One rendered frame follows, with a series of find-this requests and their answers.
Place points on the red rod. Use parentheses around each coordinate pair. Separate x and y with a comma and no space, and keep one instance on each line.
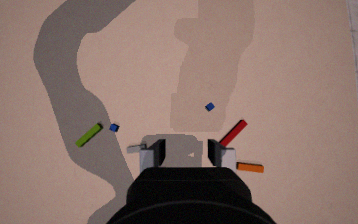
(233,133)

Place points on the grey rod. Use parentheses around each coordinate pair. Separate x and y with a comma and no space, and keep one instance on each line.
(135,148)

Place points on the orange rod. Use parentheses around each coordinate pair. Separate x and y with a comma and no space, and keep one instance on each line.
(249,167)

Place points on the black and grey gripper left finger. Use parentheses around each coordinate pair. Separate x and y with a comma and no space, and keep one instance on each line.
(153,156)

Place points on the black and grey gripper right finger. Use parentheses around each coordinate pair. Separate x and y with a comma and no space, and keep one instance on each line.
(221,156)

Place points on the lime green rod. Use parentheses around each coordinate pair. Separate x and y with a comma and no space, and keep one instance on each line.
(89,135)

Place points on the small blue cube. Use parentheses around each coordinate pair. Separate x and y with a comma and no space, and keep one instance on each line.
(114,127)
(210,106)

